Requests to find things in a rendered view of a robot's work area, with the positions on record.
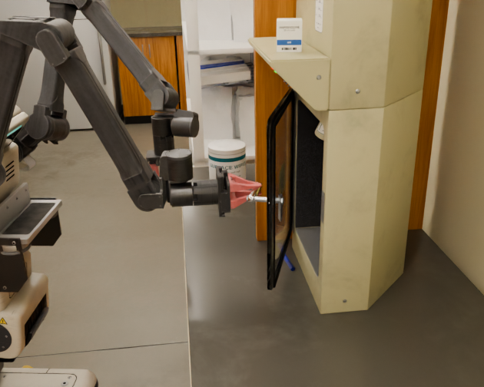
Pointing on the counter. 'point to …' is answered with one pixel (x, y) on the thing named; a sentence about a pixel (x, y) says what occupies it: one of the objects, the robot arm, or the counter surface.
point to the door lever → (256, 195)
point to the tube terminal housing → (366, 144)
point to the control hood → (299, 70)
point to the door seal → (275, 184)
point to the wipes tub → (227, 157)
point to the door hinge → (294, 160)
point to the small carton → (289, 34)
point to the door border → (272, 193)
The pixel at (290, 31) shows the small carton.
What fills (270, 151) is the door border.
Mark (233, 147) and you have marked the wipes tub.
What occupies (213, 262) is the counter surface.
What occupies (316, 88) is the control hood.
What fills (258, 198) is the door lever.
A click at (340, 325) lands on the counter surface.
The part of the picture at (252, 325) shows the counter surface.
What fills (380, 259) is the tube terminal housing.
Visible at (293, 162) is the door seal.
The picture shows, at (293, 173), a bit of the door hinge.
